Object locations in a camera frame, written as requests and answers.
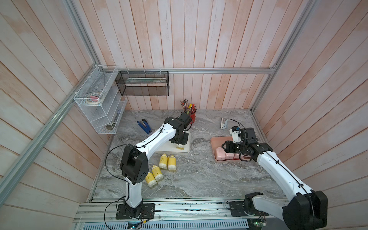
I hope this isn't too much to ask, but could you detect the pink pencil sharpener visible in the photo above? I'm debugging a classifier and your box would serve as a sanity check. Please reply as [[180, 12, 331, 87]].
[[225, 153, 239, 160], [215, 147, 227, 161]]

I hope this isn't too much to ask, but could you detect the yellow pencil sharpener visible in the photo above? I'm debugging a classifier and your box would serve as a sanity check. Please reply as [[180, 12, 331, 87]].
[[176, 144, 185, 150], [152, 165, 163, 181], [145, 172, 157, 187], [168, 155, 176, 171], [159, 153, 168, 169]]

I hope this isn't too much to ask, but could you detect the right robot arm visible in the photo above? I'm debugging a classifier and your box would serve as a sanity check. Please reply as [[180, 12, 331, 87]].
[[222, 126, 328, 230]]

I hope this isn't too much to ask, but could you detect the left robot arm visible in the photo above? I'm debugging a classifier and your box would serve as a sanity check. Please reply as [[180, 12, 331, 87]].
[[116, 112, 192, 219]]

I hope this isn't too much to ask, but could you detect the white storage tray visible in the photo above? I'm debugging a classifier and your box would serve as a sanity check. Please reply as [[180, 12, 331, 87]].
[[155, 131, 191, 155]]

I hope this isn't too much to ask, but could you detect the pink storage tray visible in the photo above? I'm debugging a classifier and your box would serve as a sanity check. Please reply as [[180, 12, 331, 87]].
[[210, 136, 251, 163]]

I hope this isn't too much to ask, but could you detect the red pen cup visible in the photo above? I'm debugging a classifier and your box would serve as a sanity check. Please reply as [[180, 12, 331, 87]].
[[190, 113, 196, 124]]

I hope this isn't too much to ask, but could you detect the pens and pencils bunch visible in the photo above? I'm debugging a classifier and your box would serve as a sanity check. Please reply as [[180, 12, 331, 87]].
[[180, 99, 197, 115]]

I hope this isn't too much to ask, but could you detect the tape roll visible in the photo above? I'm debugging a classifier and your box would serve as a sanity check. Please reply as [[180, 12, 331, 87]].
[[86, 92, 105, 105]]

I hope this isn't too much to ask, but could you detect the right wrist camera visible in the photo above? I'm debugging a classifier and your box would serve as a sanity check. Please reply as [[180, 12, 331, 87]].
[[230, 126, 241, 143]]

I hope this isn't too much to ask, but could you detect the black mesh wall basket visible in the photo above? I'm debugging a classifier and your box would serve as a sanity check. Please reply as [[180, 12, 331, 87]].
[[115, 71, 170, 97]]

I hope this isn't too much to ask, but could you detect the white wire wall shelf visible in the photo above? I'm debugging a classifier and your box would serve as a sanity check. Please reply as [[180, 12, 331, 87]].
[[74, 65, 127, 134]]

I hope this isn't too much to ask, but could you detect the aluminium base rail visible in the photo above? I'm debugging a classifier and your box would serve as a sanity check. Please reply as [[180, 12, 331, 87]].
[[77, 197, 311, 230]]

